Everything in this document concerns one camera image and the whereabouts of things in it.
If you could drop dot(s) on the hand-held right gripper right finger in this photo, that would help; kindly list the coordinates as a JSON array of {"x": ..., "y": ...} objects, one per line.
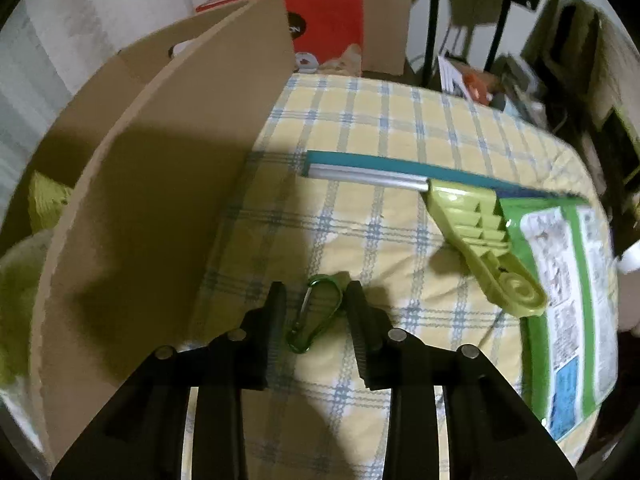
[{"x": 357, "y": 330}]

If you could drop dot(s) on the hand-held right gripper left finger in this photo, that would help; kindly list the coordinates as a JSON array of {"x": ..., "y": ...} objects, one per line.
[{"x": 277, "y": 325}]

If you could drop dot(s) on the green carabiner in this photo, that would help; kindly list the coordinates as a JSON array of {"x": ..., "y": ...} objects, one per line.
[{"x": 297, "y": 348}]

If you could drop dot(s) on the large green plastic clip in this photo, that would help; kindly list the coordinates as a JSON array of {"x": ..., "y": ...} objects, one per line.
[{"x": 480, "y": 240}]

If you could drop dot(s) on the teal folder with silver rail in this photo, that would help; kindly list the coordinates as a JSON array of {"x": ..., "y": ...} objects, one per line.
[{"x": 375, "y": 162}]

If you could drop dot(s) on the brown cardboard tray box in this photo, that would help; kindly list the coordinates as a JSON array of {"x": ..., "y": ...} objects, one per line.
[{"x": 150, "y": 210}]

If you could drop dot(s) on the green printed plastic packet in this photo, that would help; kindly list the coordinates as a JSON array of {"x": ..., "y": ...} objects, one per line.
[{"x": 560, "y": 310}]

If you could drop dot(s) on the floral cloth pouch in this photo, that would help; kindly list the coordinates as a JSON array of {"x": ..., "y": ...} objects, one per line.
[{"x": 20, "y": 285}]

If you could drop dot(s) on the yellow plaid tablecloth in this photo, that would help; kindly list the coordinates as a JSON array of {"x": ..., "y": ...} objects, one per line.
[{"x": 375, "y": 125}]

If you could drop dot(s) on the white printed paper sheet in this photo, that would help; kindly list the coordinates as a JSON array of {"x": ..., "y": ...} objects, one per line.
[{"x": 452, "y": 77}]

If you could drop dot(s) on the small orange object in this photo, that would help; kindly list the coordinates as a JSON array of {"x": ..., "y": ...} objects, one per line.
[{"x": 477, "y": 87}]

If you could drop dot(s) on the small open cardboard box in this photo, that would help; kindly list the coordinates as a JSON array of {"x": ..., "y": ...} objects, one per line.
[{"x": 480, "y": 67}]

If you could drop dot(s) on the grey teal box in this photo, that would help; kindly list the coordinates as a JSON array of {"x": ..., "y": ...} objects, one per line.
[{"x": 520, "y": 80}]

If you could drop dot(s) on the red carton box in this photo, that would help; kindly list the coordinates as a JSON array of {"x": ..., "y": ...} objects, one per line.
[{"x": 325, "y": 15}]

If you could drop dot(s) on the brown sofa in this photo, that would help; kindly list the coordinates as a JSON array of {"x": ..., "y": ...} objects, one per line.
[{"x": 565, "y": 25}]

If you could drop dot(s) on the white curtain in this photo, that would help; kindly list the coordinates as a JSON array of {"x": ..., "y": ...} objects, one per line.
[{"x": 75, "y": 10}]

